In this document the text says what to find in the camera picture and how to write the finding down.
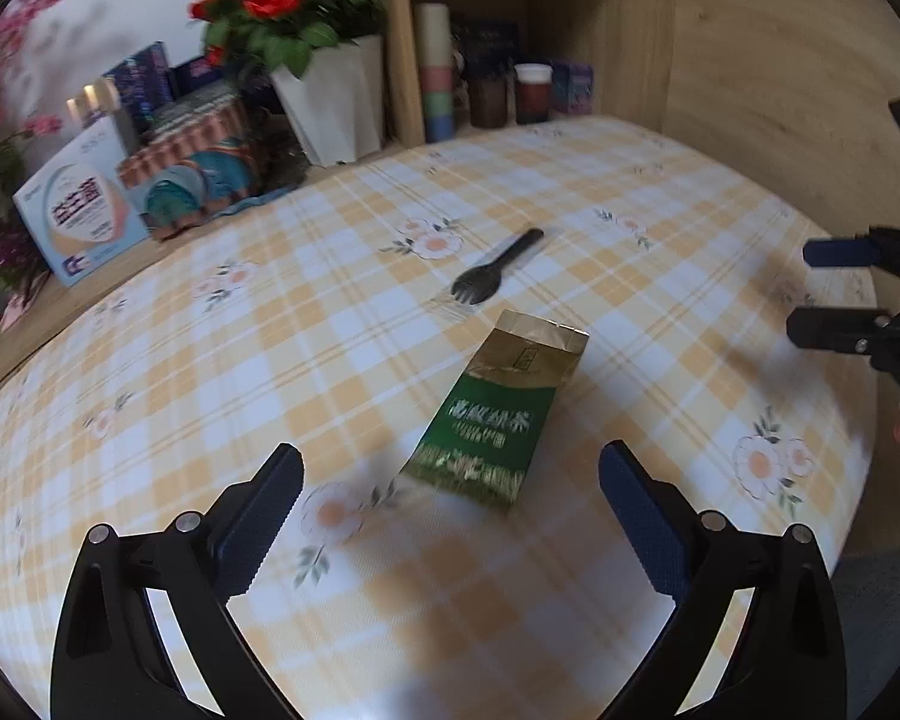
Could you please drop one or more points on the person's grey trousers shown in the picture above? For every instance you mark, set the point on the person's grey trousers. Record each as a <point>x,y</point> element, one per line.
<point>885,630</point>

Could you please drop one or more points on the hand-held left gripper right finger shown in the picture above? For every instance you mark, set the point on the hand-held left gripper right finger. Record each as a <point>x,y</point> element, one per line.
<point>641,521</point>

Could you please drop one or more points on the small blue box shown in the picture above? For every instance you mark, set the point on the small blue box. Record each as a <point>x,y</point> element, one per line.
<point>195,75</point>

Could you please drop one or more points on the pastel cup stack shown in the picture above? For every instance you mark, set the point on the pastel cup stack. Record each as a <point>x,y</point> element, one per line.
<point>435,75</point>

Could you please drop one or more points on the silver tin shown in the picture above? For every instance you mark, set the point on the silver tin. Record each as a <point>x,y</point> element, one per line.
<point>90,105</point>

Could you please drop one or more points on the green gold tea sachet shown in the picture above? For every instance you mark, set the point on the green gold tea sachet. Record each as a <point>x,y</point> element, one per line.
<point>487,420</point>

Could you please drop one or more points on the dark blue gift box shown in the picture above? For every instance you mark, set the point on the dark blue gift box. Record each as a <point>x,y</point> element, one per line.
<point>487,41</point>

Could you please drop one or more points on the dark grey box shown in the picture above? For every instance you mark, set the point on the dark grey box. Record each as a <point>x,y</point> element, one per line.
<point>195,109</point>

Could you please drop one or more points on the brown cup with white lid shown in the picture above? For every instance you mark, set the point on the brown cup with white lid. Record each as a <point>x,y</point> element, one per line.
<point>532,94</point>

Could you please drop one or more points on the dark blue patterned box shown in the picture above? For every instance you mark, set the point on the dark blue patterned box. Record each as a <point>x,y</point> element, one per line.
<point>142,82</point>

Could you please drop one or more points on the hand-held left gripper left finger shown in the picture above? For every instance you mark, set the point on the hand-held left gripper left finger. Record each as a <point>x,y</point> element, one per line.
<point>259,517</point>

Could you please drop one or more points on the orange teal can pack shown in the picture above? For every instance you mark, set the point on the orange teal can pack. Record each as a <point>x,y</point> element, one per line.
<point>195,172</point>

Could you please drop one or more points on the white faceted flowerpot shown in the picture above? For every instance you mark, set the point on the white faceted flowerpot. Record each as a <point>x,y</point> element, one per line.
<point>337,101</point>

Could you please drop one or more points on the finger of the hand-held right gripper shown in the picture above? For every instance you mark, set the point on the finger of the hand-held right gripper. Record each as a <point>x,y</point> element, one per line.
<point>832,330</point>
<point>836,251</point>

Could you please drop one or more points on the pink blossom arrangement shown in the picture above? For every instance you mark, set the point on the pink blossom arrangement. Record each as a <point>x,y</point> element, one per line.
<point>0,90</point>

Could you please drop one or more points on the white blue carton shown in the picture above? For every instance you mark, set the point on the white blue carton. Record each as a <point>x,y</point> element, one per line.
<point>82,202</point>

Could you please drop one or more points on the black plastic fork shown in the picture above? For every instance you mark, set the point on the black plastic fork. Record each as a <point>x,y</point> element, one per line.
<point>521,244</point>

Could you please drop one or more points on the purple small box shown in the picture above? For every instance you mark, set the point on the purple small box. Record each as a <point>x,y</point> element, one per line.
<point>571,88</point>

